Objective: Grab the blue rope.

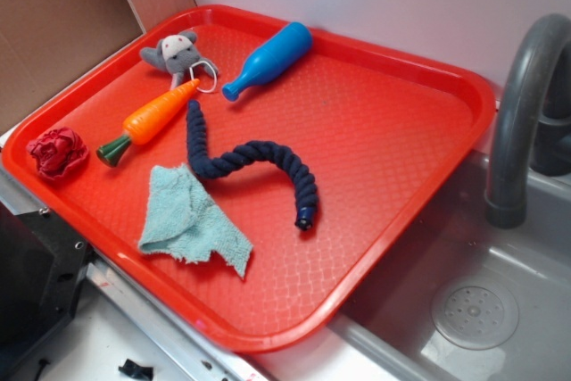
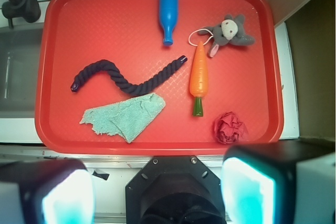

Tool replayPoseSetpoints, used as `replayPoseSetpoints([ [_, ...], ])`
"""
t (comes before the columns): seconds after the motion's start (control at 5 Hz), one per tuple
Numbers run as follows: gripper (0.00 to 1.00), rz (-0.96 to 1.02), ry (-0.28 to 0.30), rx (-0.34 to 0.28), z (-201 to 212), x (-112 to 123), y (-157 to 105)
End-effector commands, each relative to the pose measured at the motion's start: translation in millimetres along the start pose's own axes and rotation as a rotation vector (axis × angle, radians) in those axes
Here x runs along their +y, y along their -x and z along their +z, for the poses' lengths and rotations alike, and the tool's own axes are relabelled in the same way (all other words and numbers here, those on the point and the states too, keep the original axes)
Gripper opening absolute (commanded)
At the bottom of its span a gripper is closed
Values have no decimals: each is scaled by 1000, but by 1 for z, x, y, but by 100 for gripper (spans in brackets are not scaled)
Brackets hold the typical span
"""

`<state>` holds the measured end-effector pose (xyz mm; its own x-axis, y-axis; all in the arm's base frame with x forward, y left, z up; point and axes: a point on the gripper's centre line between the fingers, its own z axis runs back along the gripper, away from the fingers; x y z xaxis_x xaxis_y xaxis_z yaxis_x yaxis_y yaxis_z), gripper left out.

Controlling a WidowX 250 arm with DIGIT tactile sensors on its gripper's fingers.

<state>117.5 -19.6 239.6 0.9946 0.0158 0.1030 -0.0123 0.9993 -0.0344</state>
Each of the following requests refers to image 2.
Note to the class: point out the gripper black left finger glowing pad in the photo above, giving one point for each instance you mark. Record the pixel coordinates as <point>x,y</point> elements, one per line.
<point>51,191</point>

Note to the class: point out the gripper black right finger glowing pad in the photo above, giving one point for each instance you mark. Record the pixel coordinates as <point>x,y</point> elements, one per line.
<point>289,181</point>

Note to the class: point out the crumpled red paper ball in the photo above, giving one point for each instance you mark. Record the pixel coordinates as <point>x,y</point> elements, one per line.
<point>229,129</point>

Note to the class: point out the light green microfibre cloth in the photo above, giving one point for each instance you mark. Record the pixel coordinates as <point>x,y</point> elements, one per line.
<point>128,118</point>

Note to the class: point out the orange toy carrot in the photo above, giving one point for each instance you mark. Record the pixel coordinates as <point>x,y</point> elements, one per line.
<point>199,79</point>

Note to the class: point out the steel sink basin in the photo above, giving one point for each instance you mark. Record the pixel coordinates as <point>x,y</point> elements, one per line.
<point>20,52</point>

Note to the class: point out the red plastic tray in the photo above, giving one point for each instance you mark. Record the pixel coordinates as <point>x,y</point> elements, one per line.
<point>243,80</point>

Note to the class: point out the grey plush bunny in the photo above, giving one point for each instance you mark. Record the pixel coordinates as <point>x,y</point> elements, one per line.
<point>228,32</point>

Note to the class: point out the dark sink faucet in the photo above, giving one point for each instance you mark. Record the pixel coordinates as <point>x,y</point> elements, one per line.
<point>29,10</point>

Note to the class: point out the blue plastic bottle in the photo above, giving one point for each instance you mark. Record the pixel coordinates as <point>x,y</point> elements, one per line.
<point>168,16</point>

